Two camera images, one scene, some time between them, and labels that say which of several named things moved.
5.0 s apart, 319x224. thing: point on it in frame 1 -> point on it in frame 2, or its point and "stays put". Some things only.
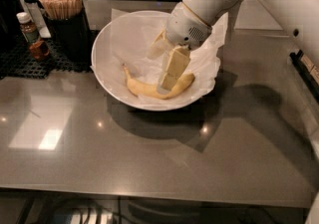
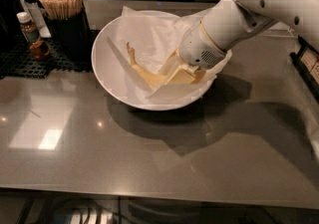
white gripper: x=184 y=28 -> x=198 y=50
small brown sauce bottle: x=39 y=50 stays put
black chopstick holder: x=70 y=39 stays put
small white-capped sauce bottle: x=27 y=27 stays put
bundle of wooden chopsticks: x=62 y=3 stays put
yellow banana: x=143 y=90 -> x=157 y=77
